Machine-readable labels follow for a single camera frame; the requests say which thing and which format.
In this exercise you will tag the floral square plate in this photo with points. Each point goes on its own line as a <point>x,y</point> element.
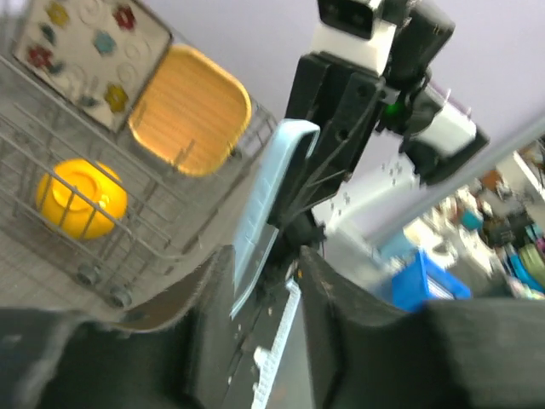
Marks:
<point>96,55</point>

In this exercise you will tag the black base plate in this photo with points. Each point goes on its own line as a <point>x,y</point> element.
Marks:
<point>263,314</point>

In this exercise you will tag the blue plastic bin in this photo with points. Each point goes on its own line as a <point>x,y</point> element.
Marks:
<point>423,280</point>

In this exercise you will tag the yellow bowl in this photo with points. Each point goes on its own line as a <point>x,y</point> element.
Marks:
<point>81,198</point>

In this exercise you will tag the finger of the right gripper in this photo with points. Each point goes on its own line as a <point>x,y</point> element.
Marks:
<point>319,84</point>
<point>310,181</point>

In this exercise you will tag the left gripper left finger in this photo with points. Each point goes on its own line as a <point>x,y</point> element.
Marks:
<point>173,351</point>

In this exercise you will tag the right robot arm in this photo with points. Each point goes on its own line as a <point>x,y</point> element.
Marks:
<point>367,71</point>

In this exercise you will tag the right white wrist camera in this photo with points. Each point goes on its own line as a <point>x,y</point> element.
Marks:
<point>355,31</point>

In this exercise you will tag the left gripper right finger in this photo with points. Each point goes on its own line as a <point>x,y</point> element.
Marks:
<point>365,353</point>

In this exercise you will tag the phone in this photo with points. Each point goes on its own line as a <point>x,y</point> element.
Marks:
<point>254,237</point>

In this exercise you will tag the grey wire dish rack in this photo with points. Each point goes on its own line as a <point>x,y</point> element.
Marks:
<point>126,153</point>

